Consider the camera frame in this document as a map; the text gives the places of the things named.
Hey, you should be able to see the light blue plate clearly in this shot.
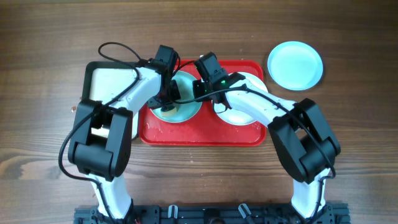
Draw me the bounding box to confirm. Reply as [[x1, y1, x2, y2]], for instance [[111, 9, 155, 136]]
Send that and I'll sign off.
[[149, 70, 203, 124], [267, 41, 324, 91]]

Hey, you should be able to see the green yellow sponge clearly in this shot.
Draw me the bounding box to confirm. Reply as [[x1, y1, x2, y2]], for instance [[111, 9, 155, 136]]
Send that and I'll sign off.
[[160, 105, 177, 117]]

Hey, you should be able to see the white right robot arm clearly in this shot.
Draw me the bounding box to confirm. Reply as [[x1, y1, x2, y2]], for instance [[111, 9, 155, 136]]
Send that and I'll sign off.
[[193, 73, 341, 223]]

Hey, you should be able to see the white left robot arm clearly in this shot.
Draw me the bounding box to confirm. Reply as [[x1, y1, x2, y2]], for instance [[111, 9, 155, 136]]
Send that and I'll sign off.
[[62, 58, 177, 223]]

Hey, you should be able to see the red serving tray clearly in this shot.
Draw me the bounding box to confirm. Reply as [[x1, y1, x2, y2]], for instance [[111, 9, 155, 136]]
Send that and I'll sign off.
[[138, 59, 267, 147]]

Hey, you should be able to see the black soapy water tray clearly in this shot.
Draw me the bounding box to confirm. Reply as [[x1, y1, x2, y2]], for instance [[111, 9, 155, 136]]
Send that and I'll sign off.
[[81, 61, 140, 141]]

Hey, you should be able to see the white plate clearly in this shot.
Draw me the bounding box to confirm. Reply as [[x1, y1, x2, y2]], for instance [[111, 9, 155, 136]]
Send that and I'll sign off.
[[212, 72, 268, 126]]

